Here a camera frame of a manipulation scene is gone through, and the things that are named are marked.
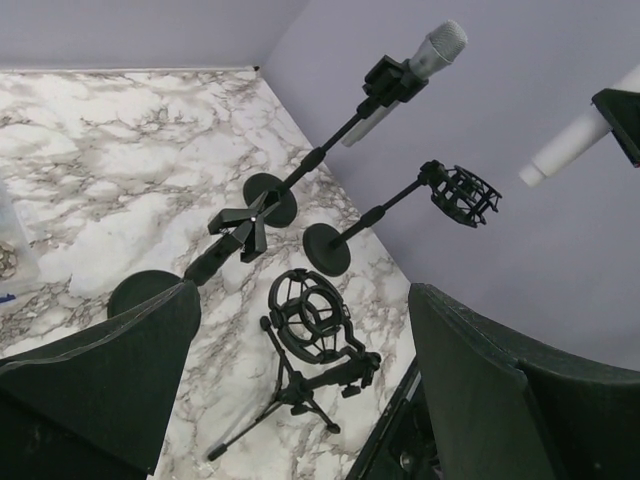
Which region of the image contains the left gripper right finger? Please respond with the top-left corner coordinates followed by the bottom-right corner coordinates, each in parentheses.
top-left (408, 283), bottom-right (639, 479)

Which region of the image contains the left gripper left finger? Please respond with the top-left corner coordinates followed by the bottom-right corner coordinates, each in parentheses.
top-left (1, 282), bottom-right (201, 479)

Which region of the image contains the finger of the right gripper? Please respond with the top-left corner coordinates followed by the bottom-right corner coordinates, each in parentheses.
top-left (592, 88), bottom-right (639, 168)

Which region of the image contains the white microphone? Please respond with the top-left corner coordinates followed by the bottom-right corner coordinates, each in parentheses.
top-left (519, 66), bottom-right (639, 187)

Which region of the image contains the black tripod shock-mount stand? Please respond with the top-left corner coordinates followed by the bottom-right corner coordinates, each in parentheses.
top-left (207, 268), bottom-right (381, 462)

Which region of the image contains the black round-base mic stand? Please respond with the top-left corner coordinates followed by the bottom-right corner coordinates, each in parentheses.
top-left (107, 190), bottom-right (281, 318)

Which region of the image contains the silver grey microphone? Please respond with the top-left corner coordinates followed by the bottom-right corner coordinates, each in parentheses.
top-left (342, 20), bottom-right (468, 147)

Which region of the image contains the silver mic clip stand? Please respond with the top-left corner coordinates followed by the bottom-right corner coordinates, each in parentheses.
top-left (242, 54), bottom-right (431, 229)

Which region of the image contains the clear plastic screw box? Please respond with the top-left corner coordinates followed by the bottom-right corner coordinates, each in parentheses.
top-left (1, 181), bottom-right (40, 304)

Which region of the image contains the black mounting rail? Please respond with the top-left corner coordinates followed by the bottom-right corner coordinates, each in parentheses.
top-left (346, 361), bottom-right (442, 480)

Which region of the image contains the shock mount round-base stand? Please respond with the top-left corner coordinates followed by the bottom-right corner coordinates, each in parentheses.
top-left (302, 159), bottom-right (503, 277)

